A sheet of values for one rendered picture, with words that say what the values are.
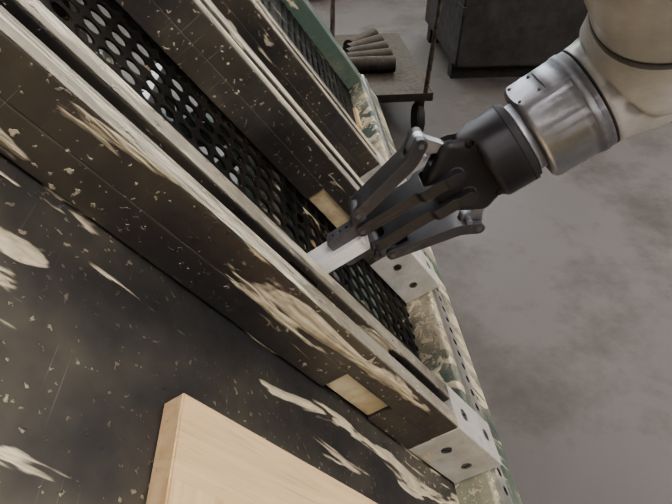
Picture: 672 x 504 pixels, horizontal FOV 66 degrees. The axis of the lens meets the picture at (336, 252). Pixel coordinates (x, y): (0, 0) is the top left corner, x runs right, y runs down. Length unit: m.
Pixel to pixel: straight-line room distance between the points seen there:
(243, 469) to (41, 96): 0.27
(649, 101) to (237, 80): 0.46
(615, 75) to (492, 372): 1.68
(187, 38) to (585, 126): 0.46
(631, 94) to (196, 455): 0.39
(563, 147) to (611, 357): 1.84
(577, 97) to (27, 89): 0.38
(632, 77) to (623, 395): 1.79
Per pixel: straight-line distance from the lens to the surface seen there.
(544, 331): 2.24
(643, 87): 0.44
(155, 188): 0.38
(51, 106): 0.37
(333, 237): 0.50
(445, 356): 0.87
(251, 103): 0.71
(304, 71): 0.97
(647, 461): 2.03
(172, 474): 0.33
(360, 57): 3.41
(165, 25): 0.69
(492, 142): 0.45
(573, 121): 0.45
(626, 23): 0.37
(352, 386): 0.55
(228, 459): 0.37
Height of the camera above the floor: 1.57
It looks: 40 degrees down
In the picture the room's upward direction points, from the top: straight up
